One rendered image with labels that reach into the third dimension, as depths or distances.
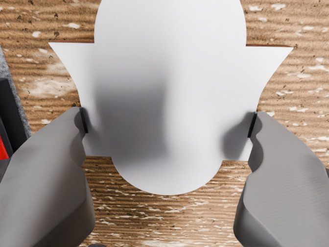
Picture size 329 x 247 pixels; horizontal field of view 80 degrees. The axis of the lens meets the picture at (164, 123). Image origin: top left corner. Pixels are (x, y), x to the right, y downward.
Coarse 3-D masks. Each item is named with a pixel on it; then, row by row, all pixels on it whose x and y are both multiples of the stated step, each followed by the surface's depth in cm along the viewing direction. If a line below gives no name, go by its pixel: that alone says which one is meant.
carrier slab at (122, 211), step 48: (0, 0) 10; (48, 0) 10; (96, 0) 10; (240, 0) 10; (288, 0) 10; (48, 48) 11; (48, 96) 12; (288, 96) 12; (96, 192) 16; (144, 192) 16; (192, 192) 16; (240, 192) 16; (96, 240) 20; (144, 240) 19; (192, 240) 19
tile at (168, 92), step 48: (144, 0) 9; (192, 0) 9; (96, 48) 10; (144, 48) 10; (192, 48) 10; (240, 48) 10; (288, 48) 10; (96, 96) 11; (144, 96) 11; (192, 96) 11; (240, 96) 11; (96, 144) 13; (144, 144) 13; (192, 144) 12; (240, 144) 12
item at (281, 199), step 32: (256, 128) 10; (256, 160) 8; (288, 160) 7; (320, 160) 7; (256, 192) 6; (288, 192) 6; (320, 192) 6; (256, 224) 5; (288, 224) 5; (320, 224) 5
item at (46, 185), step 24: (72, 120) 10; (24, 144) 8; (48, 144) 8; (72, 144) 8; (24, 168) 7; (48, 168) 7; (72, 168) 7; (0, 192) 6; (24, 192) 6; (48, 192) 6; (72, 192) 6; (0, 216) 5; (24, 216) 5; (48, 216) 5; (72, 216) 6; (0, 240) 5; (24, 240) 5; (48, 240) 5; (72, 240) 6
